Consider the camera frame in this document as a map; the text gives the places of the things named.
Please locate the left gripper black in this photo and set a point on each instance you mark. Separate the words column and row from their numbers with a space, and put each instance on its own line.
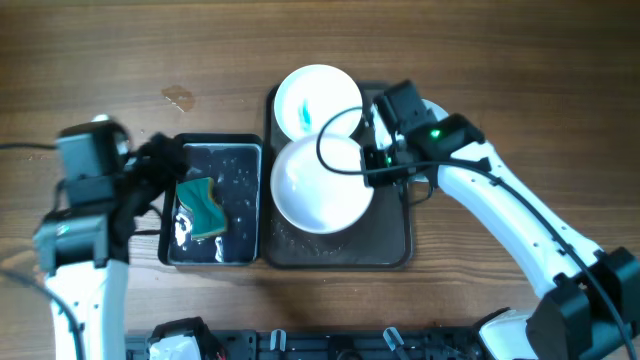
column 170, row 164

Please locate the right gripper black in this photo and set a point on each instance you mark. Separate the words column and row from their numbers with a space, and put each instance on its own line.
column 374, row 175

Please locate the green and yellow sponge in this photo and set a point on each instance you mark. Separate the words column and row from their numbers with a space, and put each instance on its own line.
column 209, row 218

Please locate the white plate front stained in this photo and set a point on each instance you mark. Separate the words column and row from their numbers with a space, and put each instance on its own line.
column 318, row 193

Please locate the white plate stained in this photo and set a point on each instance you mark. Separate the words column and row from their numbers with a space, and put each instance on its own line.
column 313, row 94
column 318, row 193

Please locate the light blue stained plate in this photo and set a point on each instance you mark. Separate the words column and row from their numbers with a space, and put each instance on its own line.
column 386, row 142

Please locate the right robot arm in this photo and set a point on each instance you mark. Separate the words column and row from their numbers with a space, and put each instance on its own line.
column 588, row 298

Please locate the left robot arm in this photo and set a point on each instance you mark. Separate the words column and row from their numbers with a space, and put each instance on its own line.
column 83, row 250

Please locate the small black sponge tray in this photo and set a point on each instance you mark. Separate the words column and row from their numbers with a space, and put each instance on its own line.
column 233, row 161

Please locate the large dark brown tray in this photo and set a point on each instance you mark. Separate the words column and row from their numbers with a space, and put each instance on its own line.
column 381, row 240

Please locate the white plate top stained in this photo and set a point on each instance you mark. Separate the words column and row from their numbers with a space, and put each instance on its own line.
column 313, row 94

